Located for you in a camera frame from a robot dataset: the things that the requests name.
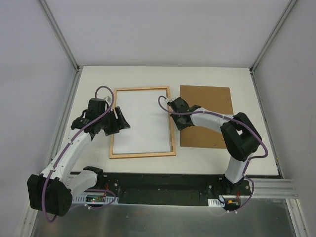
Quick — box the wooden picture frame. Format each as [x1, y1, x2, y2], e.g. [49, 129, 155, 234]
[109, 85, 177, 159]

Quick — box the left aluminium corner post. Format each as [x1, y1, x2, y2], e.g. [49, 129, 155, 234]
[37, 0, 82, 73]

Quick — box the brown backing board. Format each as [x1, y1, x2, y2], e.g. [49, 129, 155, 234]
[180, 85, 234, 149]

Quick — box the aluminium corner post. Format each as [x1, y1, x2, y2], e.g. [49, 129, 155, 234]
[249, 0, 299, 75]
[37, 0, 82, 73]

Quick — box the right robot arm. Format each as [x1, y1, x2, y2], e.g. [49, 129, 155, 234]
[167, 97, 263, 195]

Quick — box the left white cable duct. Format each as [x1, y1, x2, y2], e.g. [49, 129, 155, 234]
[72, 194, 119, 205]

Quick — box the white cable duct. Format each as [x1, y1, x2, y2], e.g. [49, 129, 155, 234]
[207, 199, 225, 208]
[72, 194, 119, 205]

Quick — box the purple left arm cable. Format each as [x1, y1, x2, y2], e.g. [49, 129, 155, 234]
[41, 85, 117, 223]

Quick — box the right aluminium corner post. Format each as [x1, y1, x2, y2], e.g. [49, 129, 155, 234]
[249, 0, 299, 75]

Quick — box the aluminium front rail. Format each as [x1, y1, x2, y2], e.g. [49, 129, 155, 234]
[69, 173, 299, 198]

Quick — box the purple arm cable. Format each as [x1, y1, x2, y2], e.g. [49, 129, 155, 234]
[158, 95, 269, 217]
[41, 85, 117, 223]

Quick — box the white photo paper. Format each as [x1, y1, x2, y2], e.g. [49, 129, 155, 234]
[112, 89, 171, 154]

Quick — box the right white cable duct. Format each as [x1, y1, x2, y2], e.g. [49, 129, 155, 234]
[207, 199, 225, 208]

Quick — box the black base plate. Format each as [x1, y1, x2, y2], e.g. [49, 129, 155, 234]
[88, 173, 251, 206]

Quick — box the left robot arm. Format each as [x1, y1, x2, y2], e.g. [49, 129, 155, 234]
[27, 98, 130, 217]

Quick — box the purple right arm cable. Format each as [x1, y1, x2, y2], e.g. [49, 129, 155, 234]
[158, 95, 269, 217]

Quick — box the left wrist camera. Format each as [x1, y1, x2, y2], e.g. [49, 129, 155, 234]
[104, 96, 112, 104]

